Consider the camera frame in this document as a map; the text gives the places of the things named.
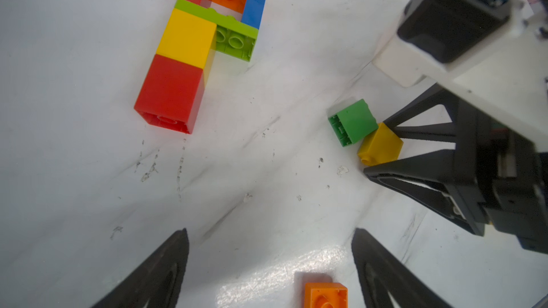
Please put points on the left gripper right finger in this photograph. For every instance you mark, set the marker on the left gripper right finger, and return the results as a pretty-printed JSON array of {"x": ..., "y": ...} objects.
[{"x": 384, "y": 280}]

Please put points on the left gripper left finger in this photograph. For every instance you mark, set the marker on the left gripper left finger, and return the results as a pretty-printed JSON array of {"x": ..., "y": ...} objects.
[{"x": 157, "y": 281}]

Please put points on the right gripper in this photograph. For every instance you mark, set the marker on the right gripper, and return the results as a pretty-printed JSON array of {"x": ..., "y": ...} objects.
[{"x": 494, "y": 175}]

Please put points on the yellow brick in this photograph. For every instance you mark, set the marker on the yellow brick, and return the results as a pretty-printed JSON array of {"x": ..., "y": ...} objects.
[
  {"x": 381, "y": 146},
  {"x": 190, "y": 40}
]

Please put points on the dark green square brick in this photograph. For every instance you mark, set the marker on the dark green square brick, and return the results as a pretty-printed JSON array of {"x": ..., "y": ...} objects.
[{"x": 353, "y": 123}]

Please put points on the red square brick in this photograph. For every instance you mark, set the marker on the red square brick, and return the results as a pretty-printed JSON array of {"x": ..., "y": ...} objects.
[{"x": 171, "y": 94}]

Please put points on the blue small brick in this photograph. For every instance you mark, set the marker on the blue small brick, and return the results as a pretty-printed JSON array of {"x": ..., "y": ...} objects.
[{"x": 253, "y": 13}]

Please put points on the yellow brick front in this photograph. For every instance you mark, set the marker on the yellow brick front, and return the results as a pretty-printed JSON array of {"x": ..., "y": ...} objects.
[{"x": 190, "y": 40}]

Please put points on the lime green long brick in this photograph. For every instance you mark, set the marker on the lime green long brick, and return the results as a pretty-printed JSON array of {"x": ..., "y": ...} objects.
[{"x": 232, "y": 37}]

